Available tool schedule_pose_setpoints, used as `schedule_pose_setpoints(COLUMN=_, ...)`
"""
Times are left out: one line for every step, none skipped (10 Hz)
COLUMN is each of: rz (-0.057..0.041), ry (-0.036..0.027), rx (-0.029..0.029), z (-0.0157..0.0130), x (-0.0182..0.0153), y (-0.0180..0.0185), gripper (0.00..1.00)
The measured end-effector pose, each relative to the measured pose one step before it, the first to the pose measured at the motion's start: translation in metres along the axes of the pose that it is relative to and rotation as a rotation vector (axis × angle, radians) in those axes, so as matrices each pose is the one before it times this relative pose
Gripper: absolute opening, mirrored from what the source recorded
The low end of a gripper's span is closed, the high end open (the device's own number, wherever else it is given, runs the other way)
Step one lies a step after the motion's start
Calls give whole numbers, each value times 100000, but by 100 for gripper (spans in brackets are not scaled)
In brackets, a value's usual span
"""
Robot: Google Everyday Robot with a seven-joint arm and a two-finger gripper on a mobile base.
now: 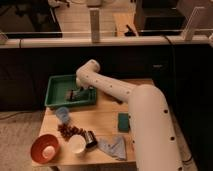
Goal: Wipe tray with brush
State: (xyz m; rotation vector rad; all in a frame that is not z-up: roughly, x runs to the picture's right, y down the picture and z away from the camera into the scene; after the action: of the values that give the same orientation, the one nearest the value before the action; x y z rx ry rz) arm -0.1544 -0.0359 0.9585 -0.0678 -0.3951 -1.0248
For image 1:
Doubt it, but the dark cleaning brush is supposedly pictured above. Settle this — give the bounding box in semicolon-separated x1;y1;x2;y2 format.
65;89;86;101

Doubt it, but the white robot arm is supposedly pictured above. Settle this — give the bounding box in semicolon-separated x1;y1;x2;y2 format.
76;59;184;171

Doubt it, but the green plastic tray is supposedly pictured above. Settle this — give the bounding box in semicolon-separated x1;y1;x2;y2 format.
45;75;97;108

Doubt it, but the blue plastic cup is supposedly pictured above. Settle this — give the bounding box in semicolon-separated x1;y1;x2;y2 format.
55;107;70;124

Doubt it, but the pile of brown beans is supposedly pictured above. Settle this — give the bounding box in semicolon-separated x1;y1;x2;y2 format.
57;124;85;141

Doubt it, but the green sponge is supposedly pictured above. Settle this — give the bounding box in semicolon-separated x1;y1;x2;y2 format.
118;113;130;132

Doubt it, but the dark metal can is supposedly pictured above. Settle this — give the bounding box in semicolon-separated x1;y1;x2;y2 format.
84;131;97;148

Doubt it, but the white paper cup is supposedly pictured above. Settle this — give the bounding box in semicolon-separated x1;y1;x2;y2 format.
68;135;86;156

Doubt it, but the black object on far desk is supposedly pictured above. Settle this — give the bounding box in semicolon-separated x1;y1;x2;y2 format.
124;25;136;36

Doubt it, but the blue grey cloth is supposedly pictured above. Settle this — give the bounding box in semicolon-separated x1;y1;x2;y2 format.
98;136;127;161

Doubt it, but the red bowl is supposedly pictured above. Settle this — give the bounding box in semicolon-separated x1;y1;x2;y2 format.
30;134;60;164

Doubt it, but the white egg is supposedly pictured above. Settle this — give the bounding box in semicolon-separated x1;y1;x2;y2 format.
42;146;55;158

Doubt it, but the white partition rail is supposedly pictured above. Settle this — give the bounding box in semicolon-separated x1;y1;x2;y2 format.
0;35;213;49

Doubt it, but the white centre bracket post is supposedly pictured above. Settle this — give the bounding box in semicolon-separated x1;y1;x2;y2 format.
90;8;100;43

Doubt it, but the white bracket post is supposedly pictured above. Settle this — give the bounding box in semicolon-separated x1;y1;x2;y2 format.
181;6;205;41
90;8;100;43

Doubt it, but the white right bracket post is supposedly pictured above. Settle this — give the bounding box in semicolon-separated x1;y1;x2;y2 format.
181;6;205;41

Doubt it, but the black cable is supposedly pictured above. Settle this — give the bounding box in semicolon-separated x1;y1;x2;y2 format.
162;35;194;166

